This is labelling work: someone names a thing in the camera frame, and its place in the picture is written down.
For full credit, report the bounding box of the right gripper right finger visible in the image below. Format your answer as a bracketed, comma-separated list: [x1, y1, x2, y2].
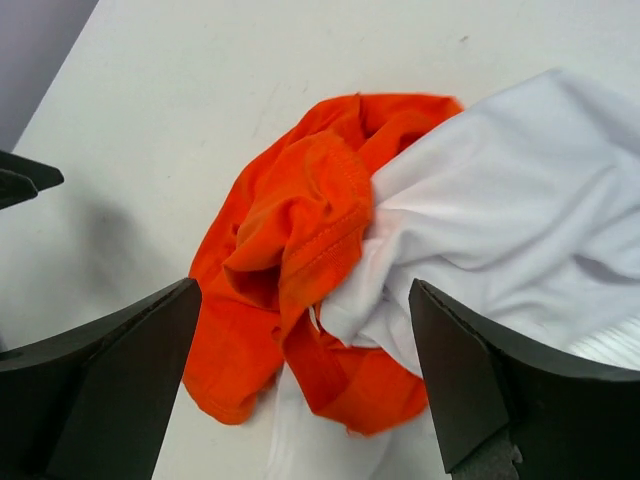
[409, 280, 639, 479]

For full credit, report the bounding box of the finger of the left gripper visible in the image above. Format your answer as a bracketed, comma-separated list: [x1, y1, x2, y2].
[0, 151, 64, 210]

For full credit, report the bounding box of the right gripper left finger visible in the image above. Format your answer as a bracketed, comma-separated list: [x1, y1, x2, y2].
[1, 278, 201, 479]

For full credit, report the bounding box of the white t shirt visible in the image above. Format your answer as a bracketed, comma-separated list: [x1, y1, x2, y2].
[266, 70, 639, 479]

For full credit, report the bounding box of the orange t shirt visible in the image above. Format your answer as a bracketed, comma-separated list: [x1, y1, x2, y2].
[183, 93, 462, 436]

